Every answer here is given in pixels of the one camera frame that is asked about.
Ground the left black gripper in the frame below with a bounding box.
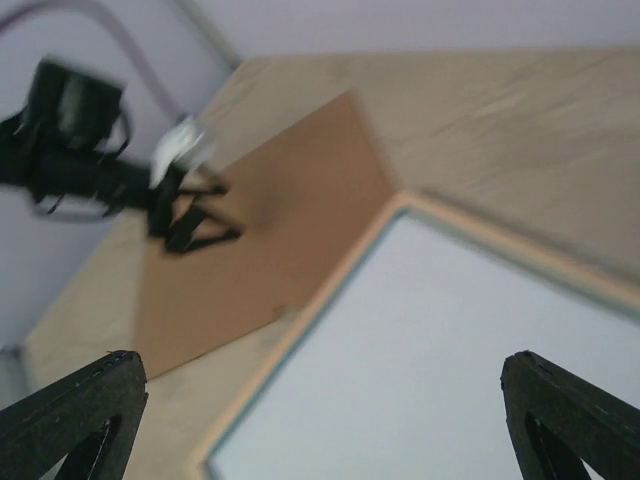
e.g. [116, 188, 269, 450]
[147, 172, 244, 255]

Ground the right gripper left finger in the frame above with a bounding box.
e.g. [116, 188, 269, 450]
[1, 350, 148, 479]

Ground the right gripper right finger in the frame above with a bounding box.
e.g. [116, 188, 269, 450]
[501, 351, 639, 479]

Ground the brown cardboard backing board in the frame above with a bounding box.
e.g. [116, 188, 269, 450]
[133, 93, 396, 378]

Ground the blue wooden picture frame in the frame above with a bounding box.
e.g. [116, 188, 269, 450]
[184, 189, 640, 480]

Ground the hot air balloon photo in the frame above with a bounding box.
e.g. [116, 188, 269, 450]
[207, 212, 640, 480]

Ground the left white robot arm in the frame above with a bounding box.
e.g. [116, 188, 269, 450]
[1, 59, 244, 255]

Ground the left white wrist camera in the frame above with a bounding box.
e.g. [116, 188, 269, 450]
[149, 116, 217, 188]

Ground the left aluminium corner post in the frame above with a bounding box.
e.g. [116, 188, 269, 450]
[171, 0, 243, 70]

